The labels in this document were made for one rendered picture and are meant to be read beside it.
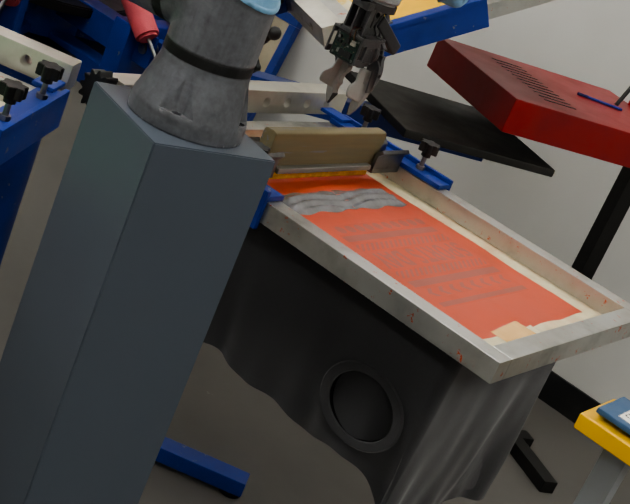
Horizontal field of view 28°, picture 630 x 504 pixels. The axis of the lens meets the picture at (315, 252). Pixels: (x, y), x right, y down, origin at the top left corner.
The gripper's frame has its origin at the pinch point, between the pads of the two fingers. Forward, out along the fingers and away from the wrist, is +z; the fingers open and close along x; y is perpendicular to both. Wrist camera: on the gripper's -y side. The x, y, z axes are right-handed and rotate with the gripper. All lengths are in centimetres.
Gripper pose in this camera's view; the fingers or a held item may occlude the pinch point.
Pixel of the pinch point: (342, 102)
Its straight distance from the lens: 232.8
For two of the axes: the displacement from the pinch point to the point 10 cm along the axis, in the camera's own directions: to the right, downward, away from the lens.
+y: -5.8, 0.8, -8.1
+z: -3.7, 8.6, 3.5
